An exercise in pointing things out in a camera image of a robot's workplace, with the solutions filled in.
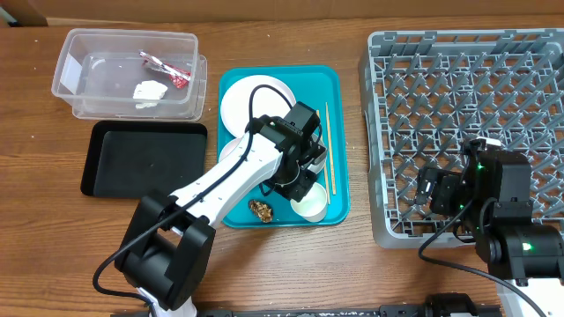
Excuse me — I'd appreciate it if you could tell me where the brown food scrap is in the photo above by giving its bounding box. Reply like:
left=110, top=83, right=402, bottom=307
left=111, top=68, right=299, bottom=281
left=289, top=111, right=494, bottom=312
left=248, top=200, right=274, bottom=223

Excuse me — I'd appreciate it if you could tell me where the grey-blue bowl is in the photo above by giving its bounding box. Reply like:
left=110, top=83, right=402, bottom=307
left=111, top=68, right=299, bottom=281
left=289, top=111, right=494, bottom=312
left=308, top=150, right=327, bottom=174

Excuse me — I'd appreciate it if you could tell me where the pink bowl with crumbs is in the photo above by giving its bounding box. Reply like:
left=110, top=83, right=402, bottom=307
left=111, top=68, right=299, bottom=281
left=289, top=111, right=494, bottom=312
left=219, top=138, right=241, bottom=161

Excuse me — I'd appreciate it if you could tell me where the clear plastic bin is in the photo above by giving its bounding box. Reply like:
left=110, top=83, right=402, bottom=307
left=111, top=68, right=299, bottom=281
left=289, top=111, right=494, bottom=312
left=51, top=28, right=207, bottom=122

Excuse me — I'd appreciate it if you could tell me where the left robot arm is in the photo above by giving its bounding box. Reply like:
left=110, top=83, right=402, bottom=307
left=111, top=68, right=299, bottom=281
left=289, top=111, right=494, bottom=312
left=113, top=132, right=326, bottom=316

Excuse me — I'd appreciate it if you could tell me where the red silver wrapper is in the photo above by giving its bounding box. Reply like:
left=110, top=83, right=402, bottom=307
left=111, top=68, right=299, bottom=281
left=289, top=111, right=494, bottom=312
left=139, top=51, right=191, bottom=89

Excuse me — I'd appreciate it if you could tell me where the white tissue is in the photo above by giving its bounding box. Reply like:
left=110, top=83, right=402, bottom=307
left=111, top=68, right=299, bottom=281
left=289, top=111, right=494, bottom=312
left=133, top=80, right=168, bottom=109

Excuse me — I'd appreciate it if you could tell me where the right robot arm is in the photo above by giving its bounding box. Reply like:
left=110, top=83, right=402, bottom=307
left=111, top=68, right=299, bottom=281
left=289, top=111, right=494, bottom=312
left=415, top=137, right=563, bottom=316

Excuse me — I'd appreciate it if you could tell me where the black tray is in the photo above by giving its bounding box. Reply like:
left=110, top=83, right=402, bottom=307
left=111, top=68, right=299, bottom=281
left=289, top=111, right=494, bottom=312
left=80, top=121, right=207, bottom=198

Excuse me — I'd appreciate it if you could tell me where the teal plastic tray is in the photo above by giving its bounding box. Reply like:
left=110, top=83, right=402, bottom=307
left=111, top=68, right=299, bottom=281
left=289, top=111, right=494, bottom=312
left=219, top=65, right=351, bottom=229

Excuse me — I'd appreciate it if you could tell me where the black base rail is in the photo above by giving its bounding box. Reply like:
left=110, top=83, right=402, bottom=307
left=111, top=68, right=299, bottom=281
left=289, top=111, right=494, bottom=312
left=197, top=292, right=502, bottom=317

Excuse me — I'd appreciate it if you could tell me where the grey dishwasher rack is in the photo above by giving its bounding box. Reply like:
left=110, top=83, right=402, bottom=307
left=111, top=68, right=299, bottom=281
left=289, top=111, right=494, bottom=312
left=359, top=28, right=563, bottom=248

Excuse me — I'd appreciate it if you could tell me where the white cup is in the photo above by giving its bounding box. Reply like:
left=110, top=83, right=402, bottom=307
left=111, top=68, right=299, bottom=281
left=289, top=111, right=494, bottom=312
left=290, top=183, right=328, bottom=223

